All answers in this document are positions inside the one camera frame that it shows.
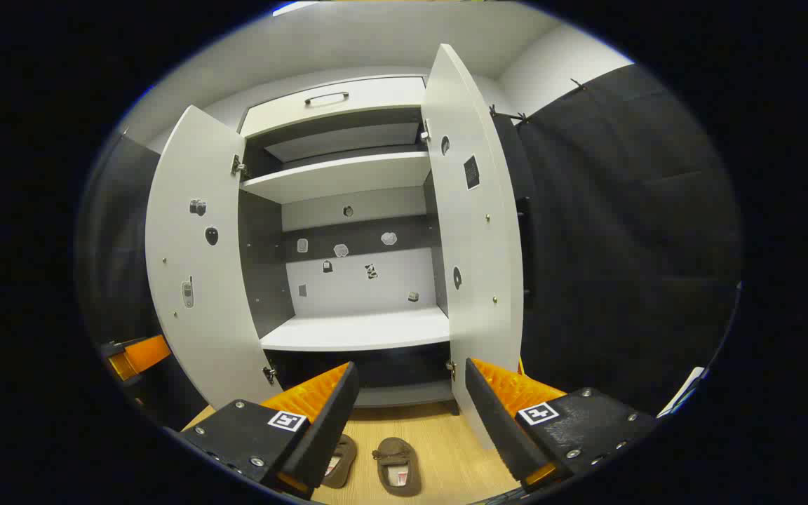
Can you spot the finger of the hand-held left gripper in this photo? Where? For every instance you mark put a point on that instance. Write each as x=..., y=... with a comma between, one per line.
x=144, y=354

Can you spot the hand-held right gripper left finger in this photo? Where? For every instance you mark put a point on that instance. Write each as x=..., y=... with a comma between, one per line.
x=327, y=435

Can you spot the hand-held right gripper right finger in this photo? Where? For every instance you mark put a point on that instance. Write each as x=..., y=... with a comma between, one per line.
x=495, y=428

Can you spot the brown fuzzy shoe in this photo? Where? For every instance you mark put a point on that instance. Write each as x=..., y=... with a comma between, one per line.
x=342, y=463
x=397, y=456

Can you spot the white shoe cabinet door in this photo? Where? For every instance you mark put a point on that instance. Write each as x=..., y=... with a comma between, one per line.
x=214, y=351
x=474, y=245

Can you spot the white grey shoe cabinet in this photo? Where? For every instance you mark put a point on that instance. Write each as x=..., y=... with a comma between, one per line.
x=355, y=330

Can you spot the white cabinet drawer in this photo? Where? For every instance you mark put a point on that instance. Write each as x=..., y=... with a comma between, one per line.
x=376, y=98

